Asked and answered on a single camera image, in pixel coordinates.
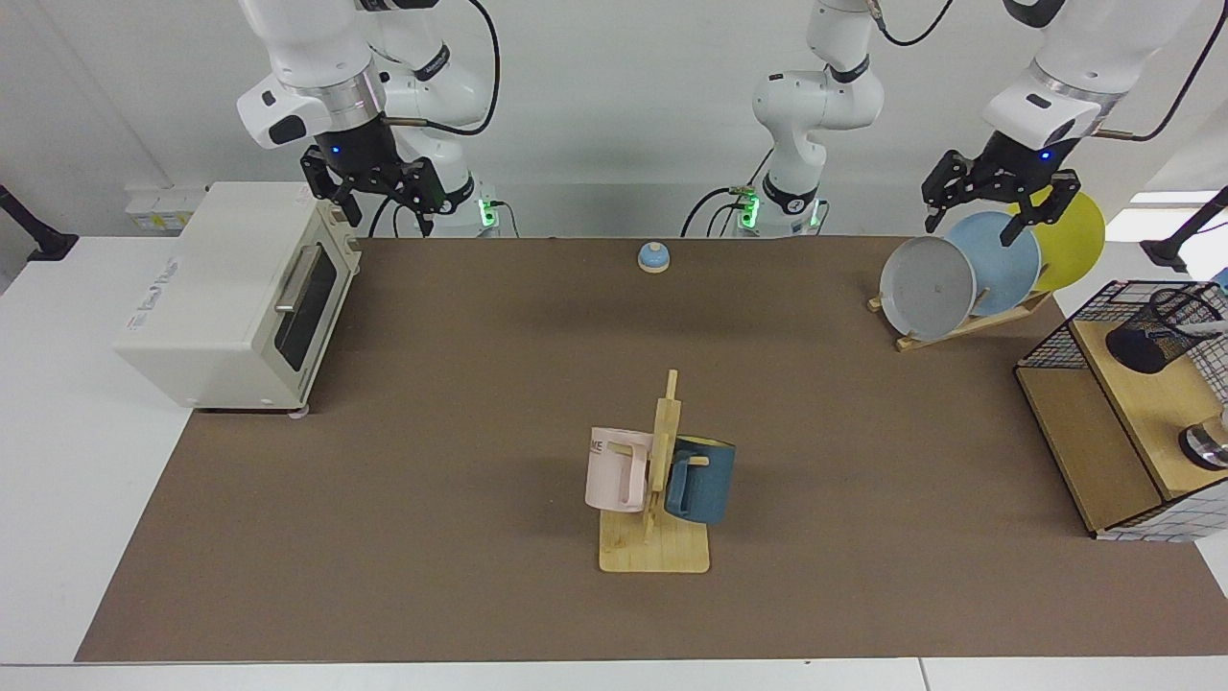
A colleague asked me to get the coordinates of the black mesh pen holder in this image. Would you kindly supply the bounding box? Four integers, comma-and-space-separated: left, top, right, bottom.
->
1105, 285, 1224, 375

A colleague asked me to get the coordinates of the light blue plate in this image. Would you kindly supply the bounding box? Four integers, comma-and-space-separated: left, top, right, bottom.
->
947, 211, 1042, 318

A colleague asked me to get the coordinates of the yellow plate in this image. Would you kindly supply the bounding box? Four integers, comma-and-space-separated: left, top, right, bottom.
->
1007, 186, 1106, 294

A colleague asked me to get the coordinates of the grey plate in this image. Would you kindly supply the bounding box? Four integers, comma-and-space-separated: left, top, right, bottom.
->
880, 236, 978, 342

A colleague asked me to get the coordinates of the wooden plate rack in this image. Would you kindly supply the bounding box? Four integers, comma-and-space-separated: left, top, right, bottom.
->
868, 288, 1054, 353

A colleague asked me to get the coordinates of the black stand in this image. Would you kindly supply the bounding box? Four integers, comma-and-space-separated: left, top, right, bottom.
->
0, 184, 80, 262
1140, 187, 1228, 272

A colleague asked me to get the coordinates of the pale toaster oven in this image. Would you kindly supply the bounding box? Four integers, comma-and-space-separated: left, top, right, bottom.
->
113, 182, 364, 418

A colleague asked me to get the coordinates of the brown table cloth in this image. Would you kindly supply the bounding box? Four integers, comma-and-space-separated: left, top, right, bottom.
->
75, 236, 1228, 663

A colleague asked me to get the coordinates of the metal rimmed glass lid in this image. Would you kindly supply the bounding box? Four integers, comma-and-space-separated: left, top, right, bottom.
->
1178, 408, 1228, 471

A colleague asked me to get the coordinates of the pink mug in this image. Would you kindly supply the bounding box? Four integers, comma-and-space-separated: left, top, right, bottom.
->
584, 427, 655, 514

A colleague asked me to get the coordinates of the dark teal mug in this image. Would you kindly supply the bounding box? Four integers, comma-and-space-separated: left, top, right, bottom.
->
664, 435, 737, 526

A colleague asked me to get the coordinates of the wooden cup stand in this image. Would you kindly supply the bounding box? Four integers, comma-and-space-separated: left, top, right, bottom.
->
599, 369, 712, 575

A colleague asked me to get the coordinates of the wire basket with wooden floor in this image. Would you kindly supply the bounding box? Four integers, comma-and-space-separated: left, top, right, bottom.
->
1015, 279, 1228, 543

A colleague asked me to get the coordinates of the black base cable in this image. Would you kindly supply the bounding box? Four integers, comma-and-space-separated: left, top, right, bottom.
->
680, 144, 780, 238

